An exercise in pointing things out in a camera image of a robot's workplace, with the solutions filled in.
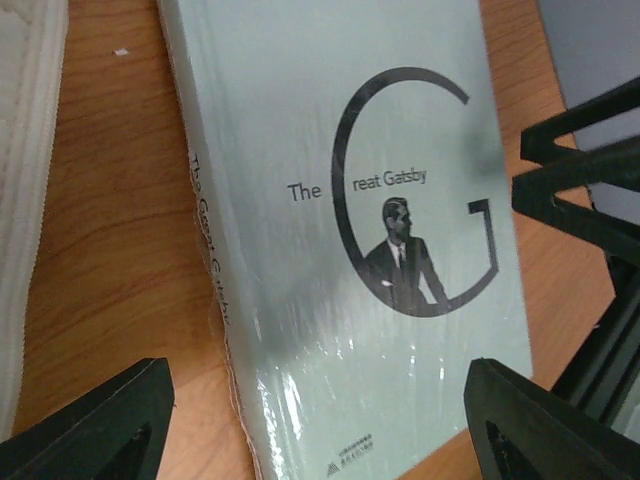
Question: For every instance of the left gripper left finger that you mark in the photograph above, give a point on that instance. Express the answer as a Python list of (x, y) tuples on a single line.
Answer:
[(118, 430)]

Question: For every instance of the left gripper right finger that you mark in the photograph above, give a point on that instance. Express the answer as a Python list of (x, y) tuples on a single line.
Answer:
[(521, 431)]

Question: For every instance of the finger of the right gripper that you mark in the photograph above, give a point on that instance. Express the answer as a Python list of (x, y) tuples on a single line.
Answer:
[(538, 142), (542, 194)]

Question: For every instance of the grey booklet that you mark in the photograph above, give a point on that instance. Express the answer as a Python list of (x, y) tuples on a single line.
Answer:
[(351, 188)]

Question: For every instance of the beige fabric pencil case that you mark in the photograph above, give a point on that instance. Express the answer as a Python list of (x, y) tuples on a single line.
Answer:
[(33, 35)]

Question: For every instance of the black aluminium rail base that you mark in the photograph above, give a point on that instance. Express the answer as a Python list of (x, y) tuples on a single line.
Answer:
[(602, 379)]

